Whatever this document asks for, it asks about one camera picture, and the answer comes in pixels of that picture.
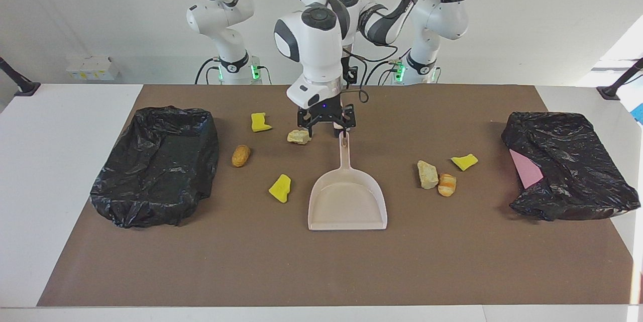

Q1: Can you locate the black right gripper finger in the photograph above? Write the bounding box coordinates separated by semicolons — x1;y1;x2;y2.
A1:
335;105;358;138
296;110;323;138

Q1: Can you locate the yellow sponge piece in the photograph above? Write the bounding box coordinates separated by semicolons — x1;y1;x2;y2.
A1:
268;174;292;204
251;112;273;133
451;154;479;171

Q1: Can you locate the brown potato shaped bread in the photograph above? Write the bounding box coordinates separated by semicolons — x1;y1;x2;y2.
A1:
232;145;252;168

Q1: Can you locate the beige plastic dustpan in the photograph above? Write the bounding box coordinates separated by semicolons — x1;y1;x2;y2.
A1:
307;131;388;232

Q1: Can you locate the striped croissant bread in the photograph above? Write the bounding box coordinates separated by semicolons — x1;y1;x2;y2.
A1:
438;173;458;197

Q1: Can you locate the black bag lined bin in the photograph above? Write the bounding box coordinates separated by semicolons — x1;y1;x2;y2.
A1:
89;106;220;229

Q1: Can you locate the black trash bag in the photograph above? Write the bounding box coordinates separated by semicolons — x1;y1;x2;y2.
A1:
501;111;641;222

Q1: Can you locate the brown table mat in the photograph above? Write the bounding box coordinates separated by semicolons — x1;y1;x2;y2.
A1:
38;84;634;307

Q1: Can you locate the pink box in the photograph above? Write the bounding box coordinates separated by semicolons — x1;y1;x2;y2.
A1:
509;149;544;190

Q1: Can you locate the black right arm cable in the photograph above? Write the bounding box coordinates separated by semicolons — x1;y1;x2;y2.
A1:
185;0;370;104

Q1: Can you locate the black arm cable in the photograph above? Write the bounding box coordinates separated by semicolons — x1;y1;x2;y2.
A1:
344;0;417;64
185;0;370;104

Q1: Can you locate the black left base cable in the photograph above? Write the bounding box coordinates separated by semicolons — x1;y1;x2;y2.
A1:
364;58;402;85

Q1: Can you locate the black base cable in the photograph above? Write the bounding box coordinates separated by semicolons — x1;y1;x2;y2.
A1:
195;57;222;85
364;58;402;85

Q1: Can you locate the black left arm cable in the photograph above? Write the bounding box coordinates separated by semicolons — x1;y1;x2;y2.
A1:
344;0;417;64

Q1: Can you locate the black right base cable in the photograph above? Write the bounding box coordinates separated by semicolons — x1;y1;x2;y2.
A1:
195;57;222;85

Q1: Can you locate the white wall socket box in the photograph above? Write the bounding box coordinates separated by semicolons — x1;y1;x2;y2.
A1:
66;57;120;81

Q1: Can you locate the black camera stand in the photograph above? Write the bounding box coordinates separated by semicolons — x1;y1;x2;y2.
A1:
0;57;41;97
596;57;643;100

